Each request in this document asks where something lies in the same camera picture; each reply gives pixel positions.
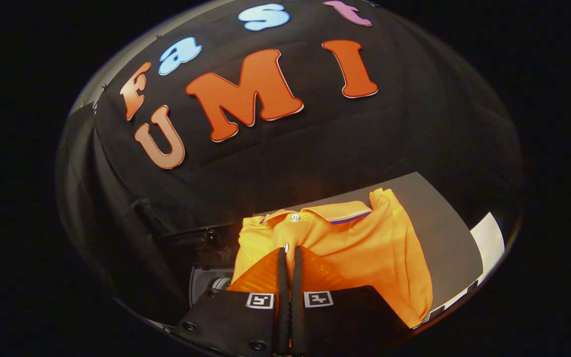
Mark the grey table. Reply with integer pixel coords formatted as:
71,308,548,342
261,171,484,323

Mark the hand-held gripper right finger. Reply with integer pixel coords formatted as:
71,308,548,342
290,244,412,357

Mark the yellow polo shirt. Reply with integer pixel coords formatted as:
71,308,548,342
228,188,435,329

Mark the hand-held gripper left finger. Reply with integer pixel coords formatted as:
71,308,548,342
174,247,291,357

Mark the dark transparent washing machine lid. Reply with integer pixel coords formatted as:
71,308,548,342
157,224,239,263

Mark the black backdrop cloth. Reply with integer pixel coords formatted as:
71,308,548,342
55,0,524,318

